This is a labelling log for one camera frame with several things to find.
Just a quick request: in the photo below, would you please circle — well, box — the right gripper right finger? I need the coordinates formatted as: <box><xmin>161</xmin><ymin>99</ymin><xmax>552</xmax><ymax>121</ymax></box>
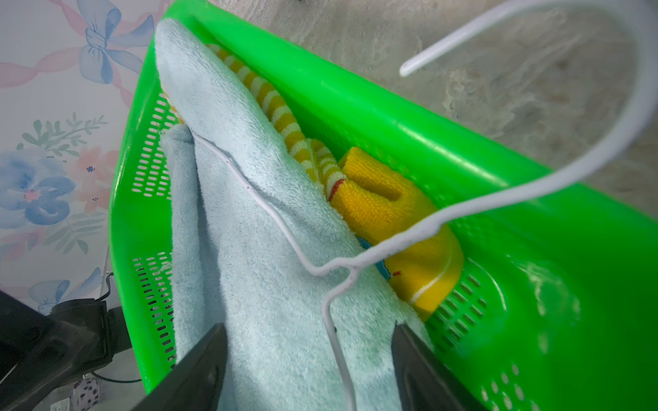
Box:
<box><xmin>392</xmin><ymin>324</ymin><xmax>486</xmax><ymax>411</ymax></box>

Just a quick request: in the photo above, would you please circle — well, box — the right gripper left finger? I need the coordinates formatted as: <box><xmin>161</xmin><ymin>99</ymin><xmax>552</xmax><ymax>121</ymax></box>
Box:
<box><xmin>135</xmin><ymin>324</ymin><xmax>228</xmax><ymax>411</ymax></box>

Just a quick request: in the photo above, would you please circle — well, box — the light green towel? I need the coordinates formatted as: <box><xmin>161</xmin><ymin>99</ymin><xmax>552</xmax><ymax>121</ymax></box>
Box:
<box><xmin>153</xmin><ymin>17</ymin><xmax>435</xmax><ymax>411</ymax></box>

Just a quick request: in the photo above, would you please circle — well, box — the yellow striped towel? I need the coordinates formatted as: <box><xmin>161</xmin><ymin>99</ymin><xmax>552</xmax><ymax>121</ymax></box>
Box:
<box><xmin>209</xmin><ymin>45</ymin><xmax>464</xmax><ymax>321</ymax></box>

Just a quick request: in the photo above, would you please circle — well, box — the white hanger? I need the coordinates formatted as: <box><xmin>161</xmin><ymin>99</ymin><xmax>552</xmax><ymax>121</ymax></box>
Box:
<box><xmin>194</xmin><ymin>1</ymin><xmax>657</xmax><ymax>410</ymax></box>

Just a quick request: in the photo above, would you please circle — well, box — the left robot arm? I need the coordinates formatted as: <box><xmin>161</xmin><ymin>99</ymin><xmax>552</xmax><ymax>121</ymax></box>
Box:
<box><xmin>1</xmin><ymin>292</ymin><xmax>132</xmax><ymax>410</ymax></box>

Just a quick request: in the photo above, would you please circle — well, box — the green plastic basket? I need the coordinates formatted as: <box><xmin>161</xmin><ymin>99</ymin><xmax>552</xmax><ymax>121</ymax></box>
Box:
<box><xmin>109</xmin><ymin>1</ymin><xmax>657</xmax><ymax>410</ymax></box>

